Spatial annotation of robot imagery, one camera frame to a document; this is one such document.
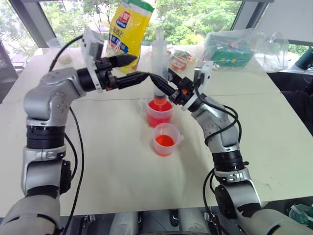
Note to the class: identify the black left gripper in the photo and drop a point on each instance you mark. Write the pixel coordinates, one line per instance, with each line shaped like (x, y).
(105, 73)

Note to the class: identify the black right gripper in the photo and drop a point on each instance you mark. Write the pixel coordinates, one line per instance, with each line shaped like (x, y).
(184, 90)

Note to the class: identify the clear plastic syringe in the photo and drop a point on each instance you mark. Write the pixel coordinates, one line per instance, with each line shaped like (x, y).
(159, 56)

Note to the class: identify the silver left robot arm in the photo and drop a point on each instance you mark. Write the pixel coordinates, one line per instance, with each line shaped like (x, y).
(44, 98)

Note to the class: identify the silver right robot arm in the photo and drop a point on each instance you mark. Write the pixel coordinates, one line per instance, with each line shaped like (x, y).
(222, 132)

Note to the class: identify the fuller plastic cup red liquid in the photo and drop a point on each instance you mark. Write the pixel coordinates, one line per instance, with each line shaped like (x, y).
(159, 115)

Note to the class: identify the emptier plastic cup red liquid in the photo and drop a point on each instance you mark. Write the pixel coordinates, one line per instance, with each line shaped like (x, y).
(165, 144)

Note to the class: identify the red white snack packet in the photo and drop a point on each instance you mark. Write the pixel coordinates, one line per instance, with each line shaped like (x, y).
(182, 60)

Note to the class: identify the yellow snack bag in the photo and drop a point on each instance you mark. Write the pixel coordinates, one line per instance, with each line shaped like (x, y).
(129, 29)

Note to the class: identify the green cardboard box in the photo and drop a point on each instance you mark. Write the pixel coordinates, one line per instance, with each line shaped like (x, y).
(232, 52)

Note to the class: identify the small clear plastic container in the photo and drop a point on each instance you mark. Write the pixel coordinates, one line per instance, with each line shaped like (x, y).
(61, 52)

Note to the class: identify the clear plastic bag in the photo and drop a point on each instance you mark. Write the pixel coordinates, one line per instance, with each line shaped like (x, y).
(264, 46)

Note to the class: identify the grey rounded robot leg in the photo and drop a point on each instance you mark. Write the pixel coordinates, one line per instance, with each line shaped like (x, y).
(193, 222)
(124, 224)

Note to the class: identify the green white packet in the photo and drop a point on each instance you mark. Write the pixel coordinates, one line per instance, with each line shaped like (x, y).
(302, 214)

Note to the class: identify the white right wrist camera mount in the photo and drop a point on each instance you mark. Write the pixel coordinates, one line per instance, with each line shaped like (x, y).
(204, 73)

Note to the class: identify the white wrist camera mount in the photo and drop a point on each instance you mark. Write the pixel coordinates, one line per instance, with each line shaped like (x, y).
(204, 73)
(91, 49)

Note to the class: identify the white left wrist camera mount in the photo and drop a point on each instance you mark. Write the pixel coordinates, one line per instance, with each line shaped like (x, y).
(91, 49)

